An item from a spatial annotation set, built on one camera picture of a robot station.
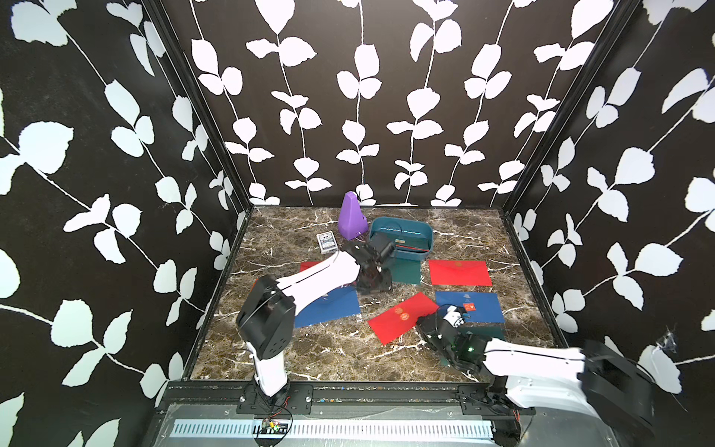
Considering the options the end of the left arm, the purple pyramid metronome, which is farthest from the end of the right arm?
the purple pyramid metronome

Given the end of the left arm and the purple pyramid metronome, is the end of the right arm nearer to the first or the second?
the end of the left arm

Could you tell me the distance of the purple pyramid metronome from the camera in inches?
39.7
